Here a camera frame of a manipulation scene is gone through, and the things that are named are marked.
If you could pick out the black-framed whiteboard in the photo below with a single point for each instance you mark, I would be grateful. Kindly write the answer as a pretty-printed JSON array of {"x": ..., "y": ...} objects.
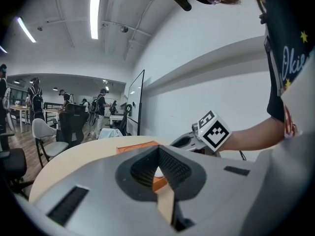
[{"x": 135, "y": 99}]

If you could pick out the orange box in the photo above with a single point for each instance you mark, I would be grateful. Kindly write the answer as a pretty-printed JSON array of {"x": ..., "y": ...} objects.
[{"x": 137, "y": 147}]

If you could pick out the black office chair with armrests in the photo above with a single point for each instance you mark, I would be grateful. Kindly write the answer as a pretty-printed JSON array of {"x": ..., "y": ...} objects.
[{"x": 13, "y": 161}]

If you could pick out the black high-back chair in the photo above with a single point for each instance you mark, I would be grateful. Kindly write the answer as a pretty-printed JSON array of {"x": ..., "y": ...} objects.
[{"x": 125, "y": 119}]

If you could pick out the white cloth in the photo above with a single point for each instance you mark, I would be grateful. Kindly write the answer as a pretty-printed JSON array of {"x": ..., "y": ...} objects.
[{"x": 109, "y": 133}]

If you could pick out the person's dark printed t-shirt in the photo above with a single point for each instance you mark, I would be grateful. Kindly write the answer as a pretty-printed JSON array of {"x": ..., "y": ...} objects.
[{"x": 288, "y": 45}]

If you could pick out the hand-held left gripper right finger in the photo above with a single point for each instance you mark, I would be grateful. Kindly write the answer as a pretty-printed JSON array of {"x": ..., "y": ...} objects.
[{"x": 176, "y": 172}]

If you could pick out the long ceiling light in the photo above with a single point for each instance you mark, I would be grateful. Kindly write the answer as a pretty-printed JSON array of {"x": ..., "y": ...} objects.
[
  {"x": 95, "y": 17},
  {"x": 3, "y": 49},
  {"x": 26, "y": 29}
]

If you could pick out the ceiling dome camera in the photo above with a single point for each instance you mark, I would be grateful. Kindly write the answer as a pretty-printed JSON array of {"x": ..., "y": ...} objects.
[{"x": 124, "y": 29}]

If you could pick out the black mesh-back office chair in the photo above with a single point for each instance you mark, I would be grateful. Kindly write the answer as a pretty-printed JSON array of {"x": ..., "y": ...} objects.
[{"x": 73, "y": 124}]

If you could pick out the wooden desk with white legs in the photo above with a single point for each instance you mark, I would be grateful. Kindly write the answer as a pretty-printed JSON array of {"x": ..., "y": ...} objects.
[{"x": 18, "y": 110}]

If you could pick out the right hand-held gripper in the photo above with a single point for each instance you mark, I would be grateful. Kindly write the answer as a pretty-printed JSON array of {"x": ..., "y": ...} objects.
[{"x": 214, "y": 134}]

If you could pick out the white shell chair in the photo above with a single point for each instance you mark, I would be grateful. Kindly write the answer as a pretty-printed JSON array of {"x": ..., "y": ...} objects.
[{"x": 46, "y": 136}]

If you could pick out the person's right forearm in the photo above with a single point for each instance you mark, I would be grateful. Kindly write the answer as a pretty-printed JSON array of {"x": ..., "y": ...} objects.
[{"x": 256, "y": 136}]

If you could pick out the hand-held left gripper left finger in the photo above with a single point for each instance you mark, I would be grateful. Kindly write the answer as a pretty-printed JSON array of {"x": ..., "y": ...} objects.
[{"x": 145, "y": 171}]

